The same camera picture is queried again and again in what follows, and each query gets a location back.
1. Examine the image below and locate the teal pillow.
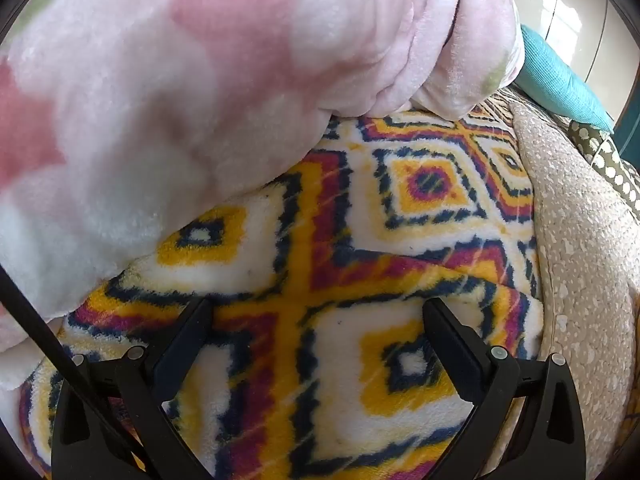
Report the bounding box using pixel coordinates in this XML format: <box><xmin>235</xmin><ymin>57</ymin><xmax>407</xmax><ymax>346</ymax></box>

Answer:
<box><xmin>512</xmin><ymin>24</ymin><xmax>615</xmax><ymax>134</ymax></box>

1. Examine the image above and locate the beige quilted bedspread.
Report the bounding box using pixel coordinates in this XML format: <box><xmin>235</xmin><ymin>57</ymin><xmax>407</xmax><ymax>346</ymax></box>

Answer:
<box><xmin>470</xmin><ymin>87</ymin><xmax>640</xmax><ymax>480</ymax></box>

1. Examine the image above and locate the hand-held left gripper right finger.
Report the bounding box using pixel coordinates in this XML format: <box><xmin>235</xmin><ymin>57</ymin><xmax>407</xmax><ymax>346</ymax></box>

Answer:
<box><xmin>422</xmin><ymin>297</ymin><xmax>584</xmax><ymax>480</ymax></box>

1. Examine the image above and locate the olive white-dotted pillow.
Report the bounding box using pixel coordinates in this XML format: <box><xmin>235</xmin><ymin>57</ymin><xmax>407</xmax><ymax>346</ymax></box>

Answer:
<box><xmin>569</xmin><ymin>120</ymin><xmax>640</xmax><ymax>222</ymax></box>

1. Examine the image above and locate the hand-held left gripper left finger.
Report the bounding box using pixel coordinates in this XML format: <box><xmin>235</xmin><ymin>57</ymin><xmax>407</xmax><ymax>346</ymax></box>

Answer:
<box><xmin>51</xmin><ymin>298</ymin><xmax>216</xmax><ymax>480</ymax></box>

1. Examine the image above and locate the pink floral comforter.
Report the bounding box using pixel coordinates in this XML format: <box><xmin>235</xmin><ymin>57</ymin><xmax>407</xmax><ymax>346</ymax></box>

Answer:
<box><xmin>0</xmin><ymin>0</ymin><xmax>526</xmax><ymax>392</ymax></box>

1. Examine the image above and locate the colourful diamond pattern fleece blanket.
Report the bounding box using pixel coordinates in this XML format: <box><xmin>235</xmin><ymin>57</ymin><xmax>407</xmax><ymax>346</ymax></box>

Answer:
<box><xmin>17</xmin><ymin>109</ymin><xmax>547</xmax><ymax>480</ymax></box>

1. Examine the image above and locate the white glossy wardrobe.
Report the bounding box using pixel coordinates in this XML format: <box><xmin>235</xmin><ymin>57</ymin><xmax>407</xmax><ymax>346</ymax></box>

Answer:
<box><xmin>500</xmin><ymin>0</ymin><xmax>632</xmax><ymax>126</ymax></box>

